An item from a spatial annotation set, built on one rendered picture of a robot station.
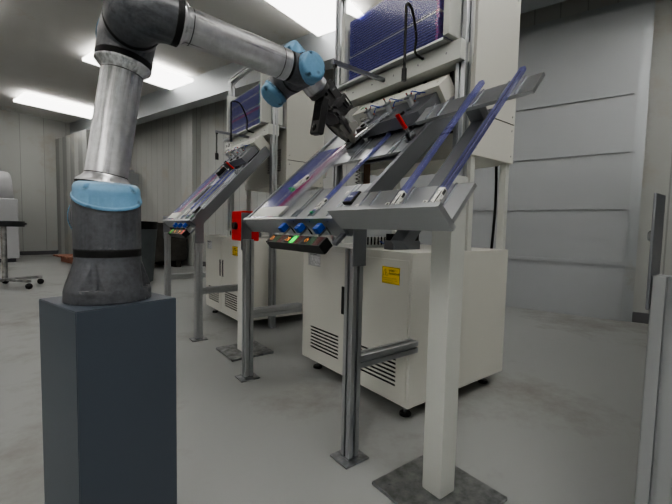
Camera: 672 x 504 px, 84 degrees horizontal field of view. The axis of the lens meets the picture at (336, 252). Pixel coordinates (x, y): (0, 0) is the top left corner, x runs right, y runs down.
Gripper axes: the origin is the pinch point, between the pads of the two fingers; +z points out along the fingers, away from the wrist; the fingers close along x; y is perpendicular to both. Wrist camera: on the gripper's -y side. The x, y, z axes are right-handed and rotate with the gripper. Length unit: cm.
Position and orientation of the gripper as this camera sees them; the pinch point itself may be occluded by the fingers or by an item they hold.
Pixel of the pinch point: (350, 141)
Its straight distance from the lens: 134.1
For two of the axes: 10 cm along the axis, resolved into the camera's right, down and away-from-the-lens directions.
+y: 5.2, -8.1, 2.8
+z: 5.8, 5.7, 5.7
